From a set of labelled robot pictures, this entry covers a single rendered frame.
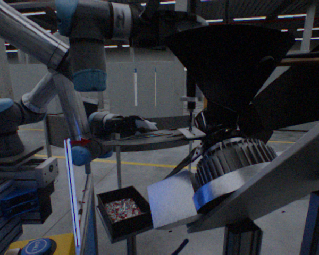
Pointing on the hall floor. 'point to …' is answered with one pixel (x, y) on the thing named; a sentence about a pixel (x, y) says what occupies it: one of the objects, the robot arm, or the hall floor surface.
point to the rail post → (95, 222)
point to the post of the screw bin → (131, 245)
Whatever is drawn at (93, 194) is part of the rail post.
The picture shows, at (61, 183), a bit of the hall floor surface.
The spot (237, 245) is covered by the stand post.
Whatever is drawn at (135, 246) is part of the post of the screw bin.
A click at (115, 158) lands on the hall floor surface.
